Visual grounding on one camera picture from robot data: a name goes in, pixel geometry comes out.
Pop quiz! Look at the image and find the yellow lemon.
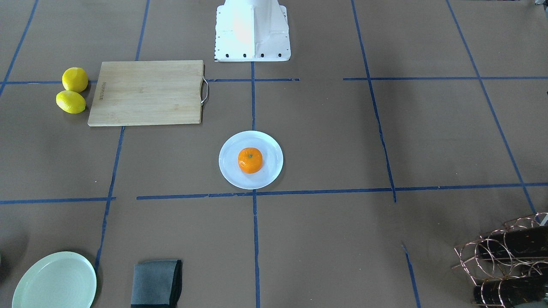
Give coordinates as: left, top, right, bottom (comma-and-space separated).
56, 90, 86, 114
61, 68, 89, 93

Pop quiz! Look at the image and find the dark wine bottle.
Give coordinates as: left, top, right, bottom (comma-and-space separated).
477, 225, 548, 260
473, 275, 548, 308

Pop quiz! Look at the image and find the orange fruit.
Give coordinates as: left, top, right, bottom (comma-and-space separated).
238, 148, 263, 174

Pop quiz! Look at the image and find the copper wire bottle rack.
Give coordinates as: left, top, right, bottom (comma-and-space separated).
454, 213, 548, 308

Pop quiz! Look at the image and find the dark grey folded cloth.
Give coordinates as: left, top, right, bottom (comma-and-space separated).
131, 259, 183, 308

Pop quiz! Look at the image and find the wooden cutting board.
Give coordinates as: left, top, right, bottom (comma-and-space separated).
88, 60, 209, 127

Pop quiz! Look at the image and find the light green plate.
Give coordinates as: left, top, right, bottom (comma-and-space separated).
12, 251, 97, 308

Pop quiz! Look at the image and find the light blue plate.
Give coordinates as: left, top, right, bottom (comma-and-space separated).
218, 130, 284, 190

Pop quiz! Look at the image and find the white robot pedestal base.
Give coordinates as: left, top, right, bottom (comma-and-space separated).
214, 0, 292, 62

